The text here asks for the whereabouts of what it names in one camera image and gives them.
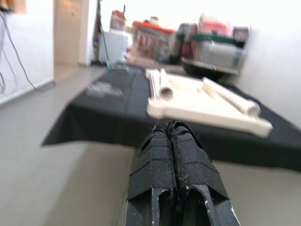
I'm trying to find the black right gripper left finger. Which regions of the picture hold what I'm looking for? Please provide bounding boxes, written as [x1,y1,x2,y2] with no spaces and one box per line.
[126,124,177,226]

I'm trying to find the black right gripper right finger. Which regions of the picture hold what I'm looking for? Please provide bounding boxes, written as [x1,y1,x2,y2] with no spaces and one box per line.
[168,120,241,226]

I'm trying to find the white plastic table top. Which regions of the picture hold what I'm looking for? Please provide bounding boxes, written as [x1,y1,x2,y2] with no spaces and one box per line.
[145,67,274,138]

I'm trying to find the black table cloth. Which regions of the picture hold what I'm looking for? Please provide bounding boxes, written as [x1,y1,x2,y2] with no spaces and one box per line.
[41,60,301,172]

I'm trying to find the black wok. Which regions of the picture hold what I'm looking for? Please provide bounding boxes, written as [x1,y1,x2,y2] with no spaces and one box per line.
[181,58,226,78]

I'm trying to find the clear plastic bin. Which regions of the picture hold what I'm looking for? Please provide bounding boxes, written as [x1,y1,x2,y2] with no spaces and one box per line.
[188,40,246,75]

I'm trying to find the white appliance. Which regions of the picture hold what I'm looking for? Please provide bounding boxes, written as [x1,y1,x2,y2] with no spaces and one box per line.
[98,30,129,64]

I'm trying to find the pink box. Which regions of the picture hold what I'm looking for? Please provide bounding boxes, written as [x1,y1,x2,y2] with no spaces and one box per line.
[198,13,235,36]

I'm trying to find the floor mop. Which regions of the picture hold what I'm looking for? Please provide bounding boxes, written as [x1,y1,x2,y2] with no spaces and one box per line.
[93,0,117,70]

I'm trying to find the light wooden door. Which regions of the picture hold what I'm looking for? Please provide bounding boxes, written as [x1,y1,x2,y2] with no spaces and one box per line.
[53,0,95,65]

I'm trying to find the black wall cable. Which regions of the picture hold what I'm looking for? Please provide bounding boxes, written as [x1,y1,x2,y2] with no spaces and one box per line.
[0,9,37,95]

